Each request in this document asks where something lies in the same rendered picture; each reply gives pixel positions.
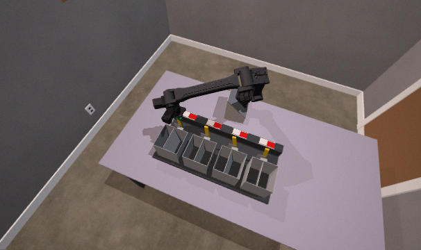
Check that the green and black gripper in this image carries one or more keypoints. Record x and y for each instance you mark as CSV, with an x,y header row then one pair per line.
x,y
182,109

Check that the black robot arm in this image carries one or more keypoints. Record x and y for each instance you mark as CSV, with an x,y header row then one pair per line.
x,y
252,80

